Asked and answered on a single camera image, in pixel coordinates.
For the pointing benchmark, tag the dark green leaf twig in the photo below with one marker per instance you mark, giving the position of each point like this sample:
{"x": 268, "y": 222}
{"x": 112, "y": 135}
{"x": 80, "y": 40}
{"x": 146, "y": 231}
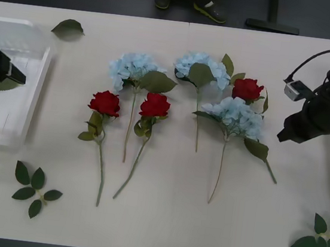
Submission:
{"x": 303, "y": 246}
{"x": 37, "y": 178}

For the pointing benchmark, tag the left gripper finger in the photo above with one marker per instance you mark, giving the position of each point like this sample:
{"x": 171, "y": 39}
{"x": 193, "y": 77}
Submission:
{"x": 17, "y": 74}

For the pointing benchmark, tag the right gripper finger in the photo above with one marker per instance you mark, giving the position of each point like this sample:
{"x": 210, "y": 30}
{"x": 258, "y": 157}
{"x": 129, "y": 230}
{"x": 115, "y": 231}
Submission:
{"x": 285, "y": 134}

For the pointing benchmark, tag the red rose with stem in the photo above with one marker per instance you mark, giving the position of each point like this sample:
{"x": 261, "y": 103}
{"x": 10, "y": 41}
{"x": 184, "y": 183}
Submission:
{"x": 247, "y": 88}
{"x": 155, "y": 104}
{"x": 104, "y": 102}

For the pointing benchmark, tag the pale blue flower with stem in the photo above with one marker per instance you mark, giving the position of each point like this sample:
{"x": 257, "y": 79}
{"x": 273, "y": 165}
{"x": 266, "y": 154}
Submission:
{"x": 238, "y": 114}
{"x": 187, "y": 61}
{"x": 133, "y": 65}

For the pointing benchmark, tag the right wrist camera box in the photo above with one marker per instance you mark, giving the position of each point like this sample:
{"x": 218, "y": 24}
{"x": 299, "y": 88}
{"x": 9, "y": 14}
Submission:
{"x": 295, "y": 89}

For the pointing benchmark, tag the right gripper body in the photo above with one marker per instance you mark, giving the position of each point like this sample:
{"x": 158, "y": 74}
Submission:
{"x": 306, "y": 123}

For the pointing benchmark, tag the single dark green leaf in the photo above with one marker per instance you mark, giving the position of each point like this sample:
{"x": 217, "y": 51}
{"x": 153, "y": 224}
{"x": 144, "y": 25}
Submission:
{"x": 68, "y": 28}

